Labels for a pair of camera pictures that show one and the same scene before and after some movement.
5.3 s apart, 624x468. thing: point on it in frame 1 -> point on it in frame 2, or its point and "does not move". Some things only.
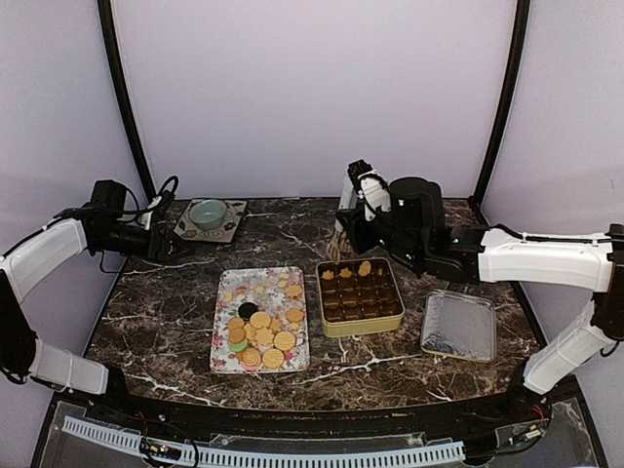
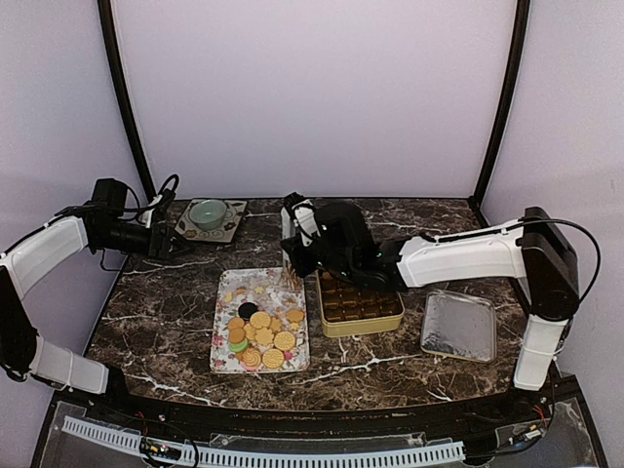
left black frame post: [109, 33] does not move
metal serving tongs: [338, 245] -> [287, 231]
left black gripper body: [152, 254] does not move
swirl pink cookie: [251, 358] does not move
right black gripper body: [363, 242] -> [333, 261]
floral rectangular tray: [260, 322] does not move
